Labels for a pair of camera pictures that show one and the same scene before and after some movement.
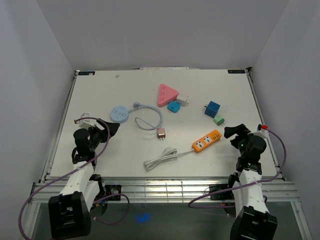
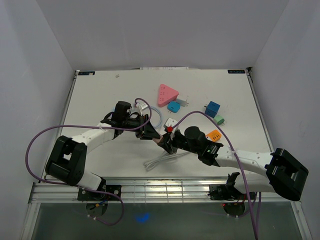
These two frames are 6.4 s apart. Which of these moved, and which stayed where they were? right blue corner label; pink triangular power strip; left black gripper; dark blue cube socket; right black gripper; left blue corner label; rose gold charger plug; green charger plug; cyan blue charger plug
Moved: left black gripper; right black gripper; rose gold charger plug
Stayed: pink triangular power strip; dark blue cube socket; left blue corner label; green charger plug; right blue corner label; cyan blue charger plug
